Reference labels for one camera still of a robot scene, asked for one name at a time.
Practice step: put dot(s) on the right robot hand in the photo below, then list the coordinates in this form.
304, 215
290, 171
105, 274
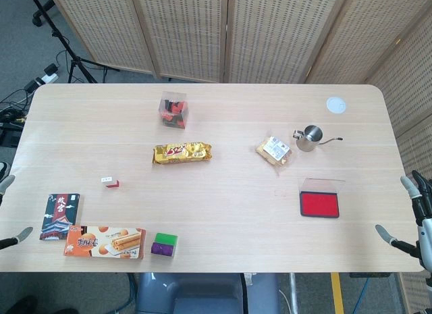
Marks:
423, 206

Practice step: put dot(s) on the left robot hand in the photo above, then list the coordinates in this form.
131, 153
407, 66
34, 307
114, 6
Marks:
23, 233

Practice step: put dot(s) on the small red white stamp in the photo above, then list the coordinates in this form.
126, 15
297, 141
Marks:
113, 184

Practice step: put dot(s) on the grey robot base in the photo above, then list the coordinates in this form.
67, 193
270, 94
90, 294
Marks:
202, 293

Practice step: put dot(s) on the dark palace print box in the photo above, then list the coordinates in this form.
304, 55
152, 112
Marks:
59, 212

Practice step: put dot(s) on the orange egg roll box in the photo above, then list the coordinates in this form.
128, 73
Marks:
101, 243

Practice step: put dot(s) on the red ink pad clear lid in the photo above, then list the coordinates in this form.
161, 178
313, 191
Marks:
319, 204

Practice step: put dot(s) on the steel long-spout pitcher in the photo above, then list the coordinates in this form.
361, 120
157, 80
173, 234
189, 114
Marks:
308, 140

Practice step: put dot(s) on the white round table grommet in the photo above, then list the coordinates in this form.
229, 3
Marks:
335, 105

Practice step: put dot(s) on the green purple block toy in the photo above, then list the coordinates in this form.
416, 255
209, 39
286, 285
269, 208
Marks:
163, 244

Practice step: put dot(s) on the white table leg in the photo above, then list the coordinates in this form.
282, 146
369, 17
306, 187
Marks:
294, 293

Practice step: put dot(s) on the white power strip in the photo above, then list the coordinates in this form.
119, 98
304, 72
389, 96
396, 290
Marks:
49, 78

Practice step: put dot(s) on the clear bag of biscuits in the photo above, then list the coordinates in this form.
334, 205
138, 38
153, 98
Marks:
273, 150

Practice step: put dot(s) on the gold biscuit packet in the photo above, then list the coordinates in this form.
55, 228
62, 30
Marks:
182, 153

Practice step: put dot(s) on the clear box orange black pieces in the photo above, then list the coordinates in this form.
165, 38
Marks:
173, 113

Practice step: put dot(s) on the black tripod stand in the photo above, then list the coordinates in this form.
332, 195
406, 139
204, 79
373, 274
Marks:
64, 44

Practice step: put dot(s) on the black office chair base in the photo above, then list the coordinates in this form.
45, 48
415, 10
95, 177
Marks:
37, 19

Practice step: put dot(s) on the wood rattan folding screen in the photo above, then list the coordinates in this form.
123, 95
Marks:
189, 30

